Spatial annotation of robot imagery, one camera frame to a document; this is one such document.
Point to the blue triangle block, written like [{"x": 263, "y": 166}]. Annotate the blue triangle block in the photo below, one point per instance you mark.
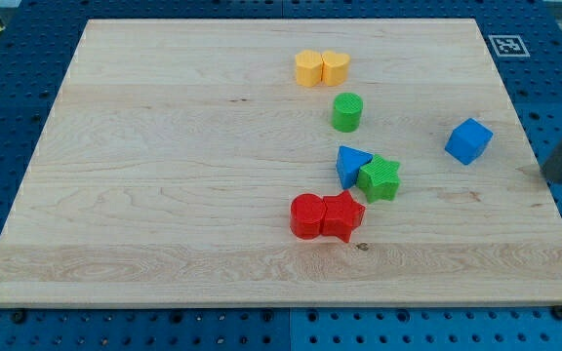
[{"x": 349, "y": 161}]

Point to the blue cube block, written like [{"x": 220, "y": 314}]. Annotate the blue cube block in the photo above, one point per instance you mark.
[{"x": 468, "y": 141}]

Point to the red cylinder block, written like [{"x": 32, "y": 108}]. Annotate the red cylinder block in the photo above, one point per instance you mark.
[{"x": 306, "y": 216}]

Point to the red star block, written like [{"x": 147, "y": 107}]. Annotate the red star block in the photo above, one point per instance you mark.
[{"x": 343, "y": 215}]

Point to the green cylinder block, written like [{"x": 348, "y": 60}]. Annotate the green cylinder block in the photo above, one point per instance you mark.
[{"x": 347, "y": 111}]

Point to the green star block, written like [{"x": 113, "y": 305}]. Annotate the green star block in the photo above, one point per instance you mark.
[{"x": 379, "y": 179}]

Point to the light wooden board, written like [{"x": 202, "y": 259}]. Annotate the light wooden board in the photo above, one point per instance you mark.
[{"x": 167, "y": 166}]

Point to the yellow pentagon block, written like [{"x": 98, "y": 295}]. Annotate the yellow pentagon block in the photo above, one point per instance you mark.
[{"x": 308, "y": 68}]

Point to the yellow heart block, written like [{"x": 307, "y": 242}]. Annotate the yellow heart block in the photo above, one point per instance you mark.
[{"x": 335, "y": 67}]

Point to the white fiducial marker tag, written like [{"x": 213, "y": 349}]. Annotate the white fiducial marker tag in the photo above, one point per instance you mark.
[{"x": 508, "y": 46}]

